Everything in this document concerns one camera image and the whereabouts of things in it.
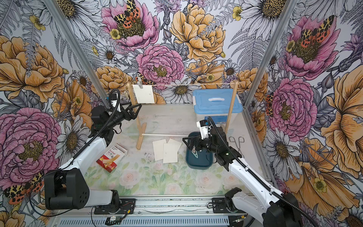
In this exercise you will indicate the right wooden post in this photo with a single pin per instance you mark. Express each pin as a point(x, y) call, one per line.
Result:
point(229, 117)

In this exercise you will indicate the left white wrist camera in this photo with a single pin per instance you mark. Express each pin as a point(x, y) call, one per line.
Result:
point(113, 99)

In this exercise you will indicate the wooden stand base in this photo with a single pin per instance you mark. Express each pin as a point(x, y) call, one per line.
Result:
point(142, 134)

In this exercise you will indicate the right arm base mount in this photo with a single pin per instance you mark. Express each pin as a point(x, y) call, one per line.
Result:
point(219, 205)

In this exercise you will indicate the white postcard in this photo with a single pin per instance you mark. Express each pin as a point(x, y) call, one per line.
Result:
point(175, 143)
point(144, 95)
point(170, 154)
point(158, 147)

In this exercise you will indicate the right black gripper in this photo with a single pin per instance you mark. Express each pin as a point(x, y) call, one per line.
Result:
point(199, 144)

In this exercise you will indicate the dark teal tray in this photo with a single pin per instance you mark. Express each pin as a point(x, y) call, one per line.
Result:
point(204, 161)

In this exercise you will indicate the blue lidded storage box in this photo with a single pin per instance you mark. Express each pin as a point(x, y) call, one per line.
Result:
point(212, 102)

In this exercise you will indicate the teal clothespin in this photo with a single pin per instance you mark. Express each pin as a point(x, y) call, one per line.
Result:
point(195, 153)

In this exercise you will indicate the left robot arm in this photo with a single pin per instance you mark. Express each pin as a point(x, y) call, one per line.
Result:
point(66, 188)

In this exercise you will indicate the red white small box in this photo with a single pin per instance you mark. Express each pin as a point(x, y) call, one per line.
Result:
point(110, 160)

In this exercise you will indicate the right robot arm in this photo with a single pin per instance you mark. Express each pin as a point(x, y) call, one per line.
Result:
point(270, 206)

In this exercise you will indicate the metal scissors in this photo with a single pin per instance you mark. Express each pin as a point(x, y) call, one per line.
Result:
point(238, 143)

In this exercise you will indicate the grey clothespin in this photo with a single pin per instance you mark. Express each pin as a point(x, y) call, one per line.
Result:
point(139, 79)

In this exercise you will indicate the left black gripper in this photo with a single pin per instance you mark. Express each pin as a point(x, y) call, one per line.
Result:
point(133, 115)

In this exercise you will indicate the aluminium front rail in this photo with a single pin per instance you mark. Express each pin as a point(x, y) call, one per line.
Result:
point(159, 211)

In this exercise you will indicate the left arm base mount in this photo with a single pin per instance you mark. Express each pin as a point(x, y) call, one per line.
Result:
point(120, 207)

